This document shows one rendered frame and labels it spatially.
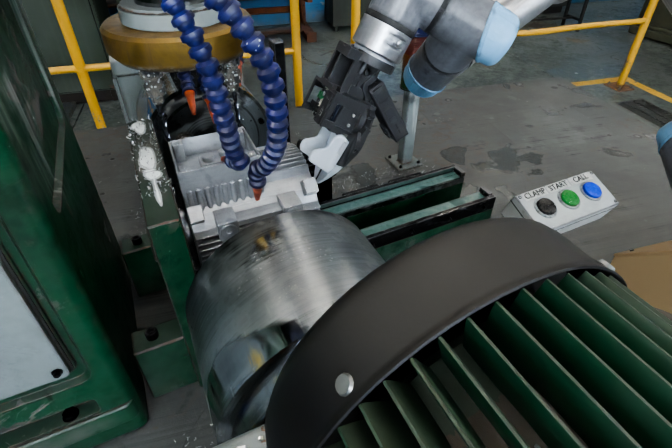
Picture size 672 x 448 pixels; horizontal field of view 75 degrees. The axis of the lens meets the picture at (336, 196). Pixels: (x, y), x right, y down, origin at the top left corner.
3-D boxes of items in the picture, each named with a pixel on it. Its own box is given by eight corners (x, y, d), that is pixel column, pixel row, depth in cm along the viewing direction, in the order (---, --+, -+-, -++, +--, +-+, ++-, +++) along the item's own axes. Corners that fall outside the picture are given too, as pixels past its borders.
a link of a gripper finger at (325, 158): (291, 175, 67) (317, 123, 64) (322, 183, 71) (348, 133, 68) (299, 186, 65) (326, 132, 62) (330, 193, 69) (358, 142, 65)
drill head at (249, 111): (168, 231, 85) (133, 114, 70) (145, 139, 115) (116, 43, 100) (288, 198, 94) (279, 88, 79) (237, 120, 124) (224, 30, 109)
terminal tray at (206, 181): (187, 215, 64) (177, 174, 60) (177, 178, 72) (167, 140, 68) (266, 195, 68) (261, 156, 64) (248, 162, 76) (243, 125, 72)
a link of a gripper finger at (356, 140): (326, 154, 68) (352, 105, 65) (335, 157, 69) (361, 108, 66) (339, 169, 65) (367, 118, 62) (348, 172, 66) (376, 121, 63)
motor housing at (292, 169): (210, 304, 70) (186, 212, 59) (191, 233, 84) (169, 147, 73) (325, 267, 77) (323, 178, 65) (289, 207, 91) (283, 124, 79)
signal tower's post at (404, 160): (399, 171, 123) (415, 17, 99) (384, 158, 129) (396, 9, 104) (422, 165, 126) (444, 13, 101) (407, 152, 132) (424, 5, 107)
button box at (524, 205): (524, 248, 68) (543, 232, 64) (499, 212, 71) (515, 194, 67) (600, 219, 74) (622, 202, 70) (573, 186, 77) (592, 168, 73)
